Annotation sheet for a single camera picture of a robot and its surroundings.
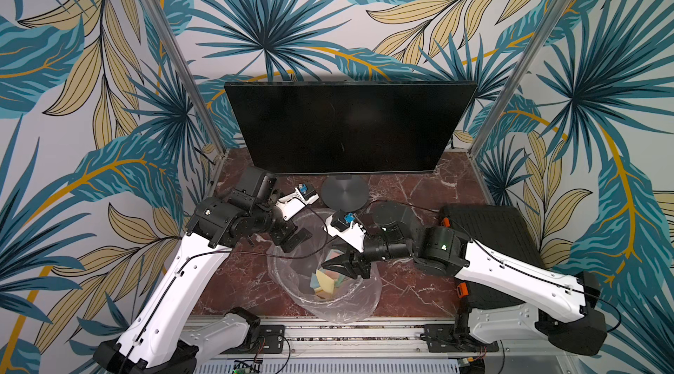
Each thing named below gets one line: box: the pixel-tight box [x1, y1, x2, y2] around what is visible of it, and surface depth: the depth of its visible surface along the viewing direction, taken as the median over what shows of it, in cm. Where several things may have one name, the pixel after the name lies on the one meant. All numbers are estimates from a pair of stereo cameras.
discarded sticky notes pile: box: [309, 267, 347, 300], surface depth 67 cm
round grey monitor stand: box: [320, 173, 370, 213], surface depth 108 cm
